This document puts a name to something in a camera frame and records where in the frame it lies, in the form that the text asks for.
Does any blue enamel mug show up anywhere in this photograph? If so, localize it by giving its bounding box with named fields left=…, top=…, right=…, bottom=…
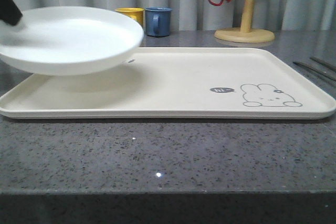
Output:
left=145, top=7, right=172, bottom=37

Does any wooden mug tree stand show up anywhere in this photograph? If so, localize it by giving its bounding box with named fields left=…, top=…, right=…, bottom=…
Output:
left=214, top=0, right=275, bottom=43

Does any yellow enamel mug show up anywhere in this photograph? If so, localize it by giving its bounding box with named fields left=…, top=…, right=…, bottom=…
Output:
left=115, top=7, right=144, bottom=27

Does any cream rabbit serving tray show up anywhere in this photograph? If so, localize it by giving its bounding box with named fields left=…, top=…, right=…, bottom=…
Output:
left=1, top=47, right=335, bottom=120

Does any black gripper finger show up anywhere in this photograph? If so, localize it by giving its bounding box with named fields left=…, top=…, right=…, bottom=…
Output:
left=0, top=0, right=23, bottom=26

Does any white round plate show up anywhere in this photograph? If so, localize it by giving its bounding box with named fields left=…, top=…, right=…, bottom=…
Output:
left=1, top=6, right=144, bottom=76

